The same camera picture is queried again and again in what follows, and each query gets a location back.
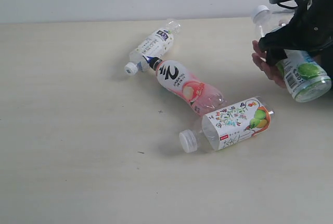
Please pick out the person's open hand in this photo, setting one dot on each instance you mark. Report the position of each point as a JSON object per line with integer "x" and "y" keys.
{"x": 272, "y": 72}

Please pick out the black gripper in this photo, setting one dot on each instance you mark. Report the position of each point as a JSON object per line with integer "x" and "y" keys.
{"x": 309, "y": 30}

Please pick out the pink peach drink bottle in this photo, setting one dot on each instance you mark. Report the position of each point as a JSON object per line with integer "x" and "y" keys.
{"x": 202, "y": 97}

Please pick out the white blue label bottle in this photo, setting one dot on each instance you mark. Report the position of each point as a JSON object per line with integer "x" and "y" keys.
{"x": 154, "y": 45}

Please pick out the floral tea label bottle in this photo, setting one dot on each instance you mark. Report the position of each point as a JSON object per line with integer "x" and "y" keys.
{"x": 227, "y": 126}

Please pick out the lime label clear bottle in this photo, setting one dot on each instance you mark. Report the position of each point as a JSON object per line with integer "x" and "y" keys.
{"x": 304, "y": 78}

